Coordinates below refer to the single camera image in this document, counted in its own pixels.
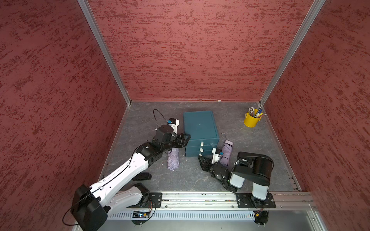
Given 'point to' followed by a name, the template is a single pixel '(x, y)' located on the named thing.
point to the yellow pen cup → (250, 121)
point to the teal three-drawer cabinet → (201, 126)
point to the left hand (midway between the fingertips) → (186, 140)
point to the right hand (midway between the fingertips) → (198, 159)
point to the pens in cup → (257, 113)
